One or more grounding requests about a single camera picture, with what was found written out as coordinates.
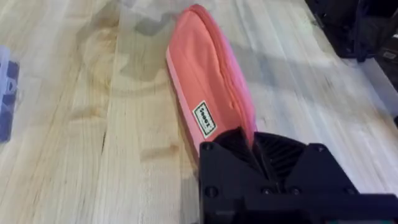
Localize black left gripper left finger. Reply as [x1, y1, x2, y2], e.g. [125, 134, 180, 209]
[198, 126, 275, 206]

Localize blue box with white parts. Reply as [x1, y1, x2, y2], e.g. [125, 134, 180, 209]
[0, 45, 21, 144]

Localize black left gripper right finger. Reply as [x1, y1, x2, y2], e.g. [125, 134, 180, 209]
[252, 131, 359, 196]

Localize pink soft zip bag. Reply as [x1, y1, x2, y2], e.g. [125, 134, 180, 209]
[165, 3, 258, 155]

